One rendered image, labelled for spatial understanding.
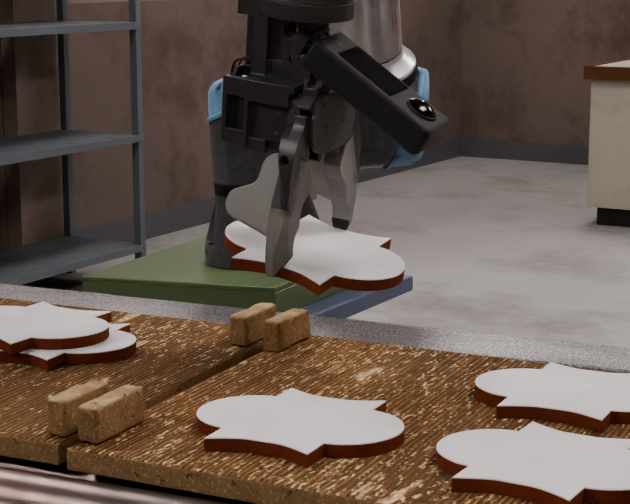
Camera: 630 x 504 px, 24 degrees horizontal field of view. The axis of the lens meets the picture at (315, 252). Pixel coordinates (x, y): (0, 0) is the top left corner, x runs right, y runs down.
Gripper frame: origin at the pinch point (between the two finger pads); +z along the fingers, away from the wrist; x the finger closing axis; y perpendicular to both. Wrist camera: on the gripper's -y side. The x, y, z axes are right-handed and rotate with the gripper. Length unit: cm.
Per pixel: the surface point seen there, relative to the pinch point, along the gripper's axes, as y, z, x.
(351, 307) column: 17, 24, -47
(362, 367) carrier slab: -4.5, 9.2, -0.9
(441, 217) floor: 201, 185, -566
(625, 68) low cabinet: 122, 98, -582
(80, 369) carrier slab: 15.4, 10.6, 9.8
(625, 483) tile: -30.8, 3.0, 18.5
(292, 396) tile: -4.6, 6.9, 11.6
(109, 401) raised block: 3.8, 5.2, 22.9
